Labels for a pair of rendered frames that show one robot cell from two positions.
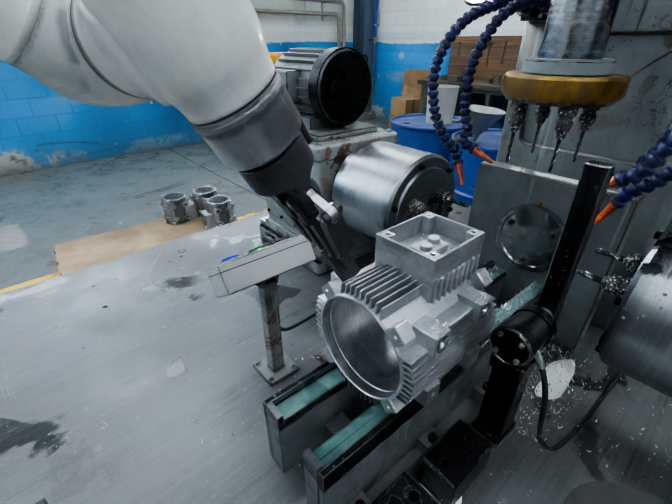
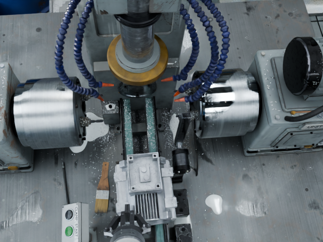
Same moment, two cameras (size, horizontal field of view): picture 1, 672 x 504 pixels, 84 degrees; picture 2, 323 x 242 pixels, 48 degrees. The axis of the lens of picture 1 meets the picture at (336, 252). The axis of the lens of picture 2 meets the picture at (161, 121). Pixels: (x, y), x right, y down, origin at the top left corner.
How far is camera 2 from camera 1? 0.92 m
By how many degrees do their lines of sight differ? 52
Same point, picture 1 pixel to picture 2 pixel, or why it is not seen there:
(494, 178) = (106, 74)
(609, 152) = not seen: hidden behind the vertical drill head
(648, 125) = (163, 19)
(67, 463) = not seen: outside the picture
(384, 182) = (65, 130)
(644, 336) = (211, 135)
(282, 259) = (84, 223)
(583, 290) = (168, 93)
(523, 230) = (133, 87)
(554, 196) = not seen: hidden behind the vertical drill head
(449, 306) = (163, 184)
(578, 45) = (146, 57)
